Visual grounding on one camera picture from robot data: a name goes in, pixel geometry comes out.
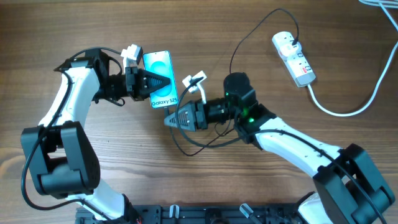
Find Galaxy smartphone cyan screen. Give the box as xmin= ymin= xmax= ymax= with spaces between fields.
xmin=143 ymin=50 xmax=178 ymax=109

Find black USB charging cable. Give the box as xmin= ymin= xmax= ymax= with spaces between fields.
xmin=163 ymin=7 xmax=300 ymax=157

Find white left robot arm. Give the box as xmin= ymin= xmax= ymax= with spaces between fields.
xmin=21 ymin=45 xmax=171 ymax=223

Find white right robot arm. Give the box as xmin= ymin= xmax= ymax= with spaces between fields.
xmin=164 ymin=72 xmax=395 ymax=224

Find white charger plug adapter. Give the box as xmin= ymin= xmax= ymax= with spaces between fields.
xmin=278 ymin=42 xmax=302 ymax=60

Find white power strip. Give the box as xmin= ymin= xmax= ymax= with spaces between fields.
xmin=272 ymin=31 xmax=316 ymax=88

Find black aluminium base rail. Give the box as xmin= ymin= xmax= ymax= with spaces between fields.
xmin=75 ymin=203 xmax=312 ymax=224

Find white power strip cord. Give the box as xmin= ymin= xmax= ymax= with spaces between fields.
xmin=307 ymin=0 xmax=398 ymax=118

